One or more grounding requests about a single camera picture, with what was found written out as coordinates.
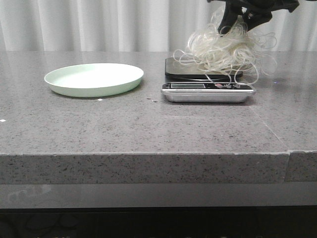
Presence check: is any white pleated curtain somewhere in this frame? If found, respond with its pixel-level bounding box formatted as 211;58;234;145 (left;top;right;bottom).
0;0;317;52

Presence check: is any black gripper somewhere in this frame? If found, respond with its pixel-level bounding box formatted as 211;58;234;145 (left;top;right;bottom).
218;0;299;34

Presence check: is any black silver kitchen scale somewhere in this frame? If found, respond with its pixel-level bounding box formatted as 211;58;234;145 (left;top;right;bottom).
161;58;256;103

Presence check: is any light green round plate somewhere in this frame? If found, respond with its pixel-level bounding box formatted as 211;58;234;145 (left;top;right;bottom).
44;63;144;98

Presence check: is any white vermicelli noodle bundle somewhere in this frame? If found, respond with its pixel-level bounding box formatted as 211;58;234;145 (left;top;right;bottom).
173;7;277;84

